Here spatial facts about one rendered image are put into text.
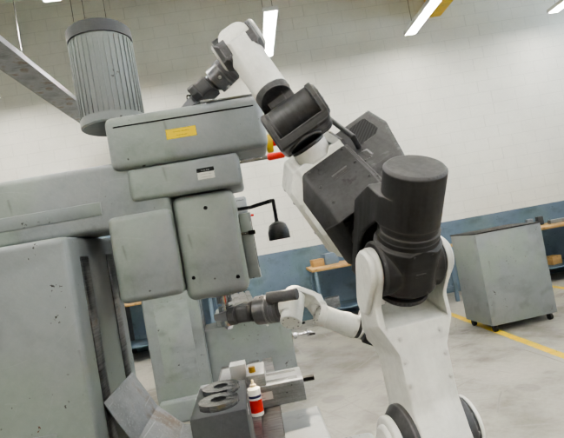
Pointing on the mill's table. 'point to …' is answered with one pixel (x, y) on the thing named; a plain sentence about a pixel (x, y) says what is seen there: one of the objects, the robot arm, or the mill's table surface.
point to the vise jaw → (256, 374)
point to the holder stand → (222, 411)
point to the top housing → (187, 134)
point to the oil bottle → (255, 400)
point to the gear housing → (187, 177)
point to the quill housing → (210, 244)
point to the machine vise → (279, 387)
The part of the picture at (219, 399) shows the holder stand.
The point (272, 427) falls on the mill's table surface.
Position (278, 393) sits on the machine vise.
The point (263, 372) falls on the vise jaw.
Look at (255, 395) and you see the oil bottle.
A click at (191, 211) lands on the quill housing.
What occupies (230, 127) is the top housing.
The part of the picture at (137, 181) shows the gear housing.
